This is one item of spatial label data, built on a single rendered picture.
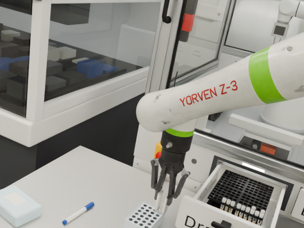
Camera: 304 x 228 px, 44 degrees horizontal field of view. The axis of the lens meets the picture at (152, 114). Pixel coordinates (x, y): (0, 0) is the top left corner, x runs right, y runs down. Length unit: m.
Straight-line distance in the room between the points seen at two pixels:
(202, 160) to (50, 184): 0.56
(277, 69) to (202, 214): 0.54
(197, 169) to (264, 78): 0.77
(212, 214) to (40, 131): 0.77
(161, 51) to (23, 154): 0.73
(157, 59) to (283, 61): 0.74
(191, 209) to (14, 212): 0.52
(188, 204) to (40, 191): 0.52
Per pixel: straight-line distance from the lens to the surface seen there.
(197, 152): 1.44
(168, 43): 1.39
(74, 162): 1.54
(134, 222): 1.23
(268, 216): 1.36
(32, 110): 1.49
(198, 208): 1.13
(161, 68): 1.41
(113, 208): 1.31
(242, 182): 1.36
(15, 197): 1.26
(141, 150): 1.54
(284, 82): 0.75
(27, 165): 1.69
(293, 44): 0.76
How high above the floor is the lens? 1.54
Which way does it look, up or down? 21 degrees down
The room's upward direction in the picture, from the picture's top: 11 degrees clockwise
